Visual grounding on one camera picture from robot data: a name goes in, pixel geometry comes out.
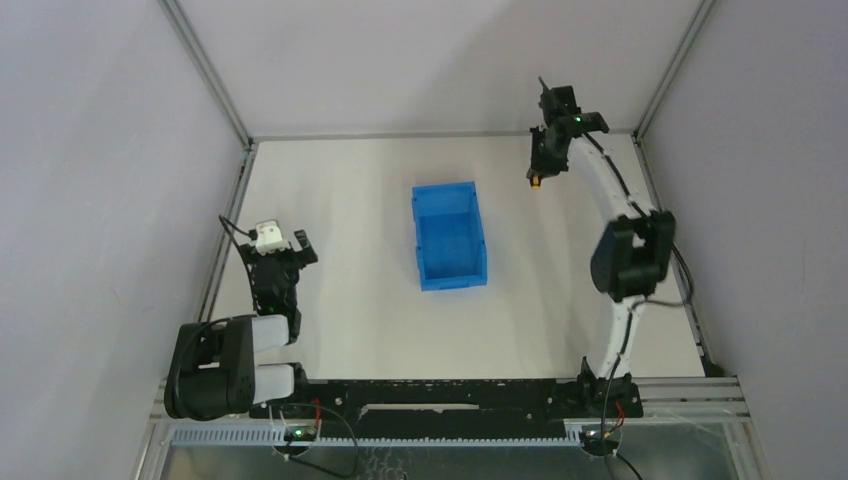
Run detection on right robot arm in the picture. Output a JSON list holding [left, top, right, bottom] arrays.
[[526, 85, 676, 401]]

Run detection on left control board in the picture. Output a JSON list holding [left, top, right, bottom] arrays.
[[284, 427, 318, 443]]

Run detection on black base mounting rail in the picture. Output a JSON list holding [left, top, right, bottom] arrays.
[[249, 378, 644, 440]]

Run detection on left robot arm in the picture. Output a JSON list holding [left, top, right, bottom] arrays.
[[164, 227, 318, 421]]

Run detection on aluminium frame rail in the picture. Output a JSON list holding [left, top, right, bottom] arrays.
[[631, 132, 722, 378], [193, 144, 258, 322]]

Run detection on black yellow screwdriver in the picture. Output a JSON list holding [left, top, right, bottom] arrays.
[[527, 174, 542, 190]]

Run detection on right aluminium frame rail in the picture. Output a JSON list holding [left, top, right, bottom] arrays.
[[631, 132, 722, 378]]

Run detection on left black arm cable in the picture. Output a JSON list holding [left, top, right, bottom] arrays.
[[218, 215, 260, 313]]

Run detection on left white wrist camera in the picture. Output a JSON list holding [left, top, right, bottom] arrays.
[[254, 219, 291, 255]]

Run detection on left aluminium frame rail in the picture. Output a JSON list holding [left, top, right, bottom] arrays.
[[193, 144, 258, 322]]

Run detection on right control board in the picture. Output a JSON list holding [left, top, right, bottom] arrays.
[[580, 430, 620, 458]]

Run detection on white slotted cable duct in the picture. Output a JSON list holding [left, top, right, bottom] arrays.
[[170, 423, 584, 448]]

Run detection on control board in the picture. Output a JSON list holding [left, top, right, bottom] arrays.
[[284, 427, 318, 443], [580, 430, 620, 458]]

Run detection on blue plastic bin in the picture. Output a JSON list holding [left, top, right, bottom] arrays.
[[411, 182, 488, 291]]

